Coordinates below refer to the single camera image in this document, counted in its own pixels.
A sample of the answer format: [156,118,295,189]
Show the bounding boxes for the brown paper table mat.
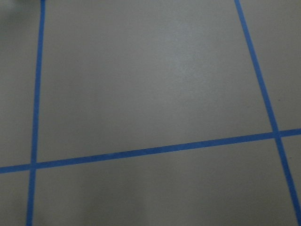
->
[0,0,301,226]

